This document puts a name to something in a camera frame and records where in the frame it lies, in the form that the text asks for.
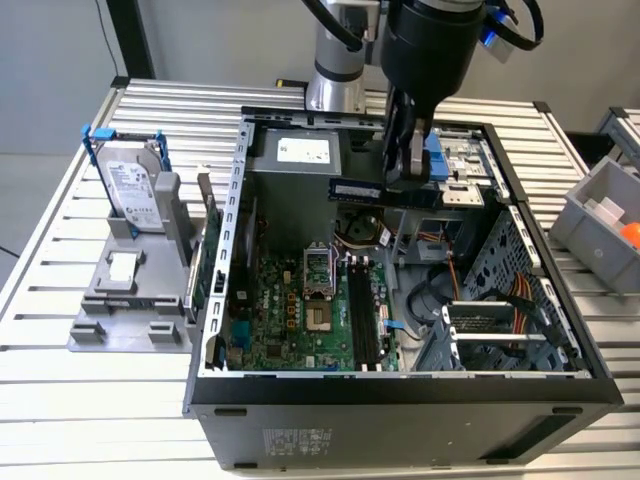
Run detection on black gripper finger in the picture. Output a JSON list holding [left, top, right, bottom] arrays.
[[382, 88, 414, 194], [409, 102, 434, 187]]

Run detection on dark RAM stick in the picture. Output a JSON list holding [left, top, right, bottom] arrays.
[[327, 177, 444, 209], [82, 295, 181, 308]]

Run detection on blue drive latch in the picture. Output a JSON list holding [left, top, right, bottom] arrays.
[[424, 132, 446, 184]]

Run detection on round grey speaker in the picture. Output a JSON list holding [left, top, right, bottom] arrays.
[[347, 214, 381, 242]]

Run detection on grey power supply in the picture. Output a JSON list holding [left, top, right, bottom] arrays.
[[244, 127, 344, 254]]

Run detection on metal socket cover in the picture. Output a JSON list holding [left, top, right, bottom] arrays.
[[303, 242, 335, 297]]

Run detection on grey metal disk bay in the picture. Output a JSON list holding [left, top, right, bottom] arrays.
[[414, 299, 571, 374]]

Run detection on black case fan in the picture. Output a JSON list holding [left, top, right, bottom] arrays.
[[233, 197, 262, 321]]

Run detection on CPU socket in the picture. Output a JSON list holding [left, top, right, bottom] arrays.
[[305, 298, 335, 335]]

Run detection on white block in bin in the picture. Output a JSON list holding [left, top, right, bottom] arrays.
[[584, 197, 626, 226]]

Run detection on grey plastic bin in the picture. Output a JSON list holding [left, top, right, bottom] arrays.
[[548, 155, 640, 297]]

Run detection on green graphics card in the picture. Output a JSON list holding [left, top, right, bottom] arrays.
[[182, 167, 224, 324]]

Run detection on green motherboard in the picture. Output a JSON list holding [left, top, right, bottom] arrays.
[[224, 252, 404, 374]]

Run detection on orange ball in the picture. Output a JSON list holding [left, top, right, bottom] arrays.
[[617, 222, 640, 251]]

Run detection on black PC case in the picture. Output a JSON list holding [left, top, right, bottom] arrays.
[[182, 104, 626, 471]]

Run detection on hard disk in blue carrier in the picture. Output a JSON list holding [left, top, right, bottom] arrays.
[[82, 128, 174, 241]]

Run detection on grey parts rack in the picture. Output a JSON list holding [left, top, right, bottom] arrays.
[[67, 172, 211, 356]]

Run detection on silver CPU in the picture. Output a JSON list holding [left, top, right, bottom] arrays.
[[107, 254, 137, 284]]

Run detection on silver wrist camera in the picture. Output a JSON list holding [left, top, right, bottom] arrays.
[[477, 8, 517, 64]]

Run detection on yellow white wire bundle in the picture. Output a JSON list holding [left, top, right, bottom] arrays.
[[333, 212, 396, 251]]

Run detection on orange drive power wires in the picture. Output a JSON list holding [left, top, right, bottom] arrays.
[[418, 224, 462, 302]]

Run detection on wire locking lever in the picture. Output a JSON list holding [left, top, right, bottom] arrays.
[[330, 247, 342, 299]]

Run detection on black data cable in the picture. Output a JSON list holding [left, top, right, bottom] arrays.
[[405, 269, 449, 344]]

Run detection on red yellow power wires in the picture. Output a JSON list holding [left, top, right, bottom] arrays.
[[507, 272, 535, 335]]

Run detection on black frame post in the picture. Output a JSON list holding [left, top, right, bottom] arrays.
[[104, 0, 157, 81]]

